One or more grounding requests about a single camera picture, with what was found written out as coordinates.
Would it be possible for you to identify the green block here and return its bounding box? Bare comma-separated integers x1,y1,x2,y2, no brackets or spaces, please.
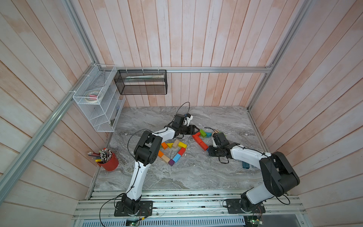
199,129,207,138

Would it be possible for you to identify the natural wood block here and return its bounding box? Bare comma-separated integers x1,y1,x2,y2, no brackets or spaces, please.
172,140,180,148
161,155,170,163

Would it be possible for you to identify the yellow rectangular block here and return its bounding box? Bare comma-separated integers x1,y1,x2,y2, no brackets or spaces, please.
178,142,187,149

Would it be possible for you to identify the red block front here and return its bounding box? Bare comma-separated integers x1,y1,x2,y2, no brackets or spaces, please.
178,148,186,156

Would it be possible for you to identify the light blue block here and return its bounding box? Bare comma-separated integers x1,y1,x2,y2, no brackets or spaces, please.
173,153,181,163

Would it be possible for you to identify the purple cube block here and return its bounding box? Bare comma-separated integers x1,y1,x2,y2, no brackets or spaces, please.
168,159,175,166

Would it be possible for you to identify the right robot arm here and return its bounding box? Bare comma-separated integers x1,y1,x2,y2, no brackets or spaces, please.
207,132,300,212

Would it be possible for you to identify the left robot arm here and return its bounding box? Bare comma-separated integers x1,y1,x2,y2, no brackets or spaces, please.
117,113,199,214

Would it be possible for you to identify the teal stapler tool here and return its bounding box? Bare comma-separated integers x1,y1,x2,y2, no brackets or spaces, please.
242,162,250,169

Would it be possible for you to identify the black mesh basket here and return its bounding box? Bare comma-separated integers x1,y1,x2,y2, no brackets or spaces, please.
114,70,168,96

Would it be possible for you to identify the red pen holder cup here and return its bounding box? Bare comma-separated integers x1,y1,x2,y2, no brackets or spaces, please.
98,154,119,172

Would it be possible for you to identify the tape roll on shelf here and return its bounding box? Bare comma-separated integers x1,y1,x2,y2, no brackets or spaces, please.
85,90,103,104

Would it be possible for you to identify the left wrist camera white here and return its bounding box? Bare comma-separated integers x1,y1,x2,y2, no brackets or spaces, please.
183,113,193,126

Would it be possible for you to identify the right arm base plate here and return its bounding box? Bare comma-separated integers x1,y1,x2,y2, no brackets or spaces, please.
223,198,266,214

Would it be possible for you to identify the white wire shelf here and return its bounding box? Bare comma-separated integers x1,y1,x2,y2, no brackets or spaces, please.
73,64,125,132

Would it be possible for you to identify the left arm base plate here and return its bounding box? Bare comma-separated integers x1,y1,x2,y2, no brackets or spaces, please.
114,201,153,218

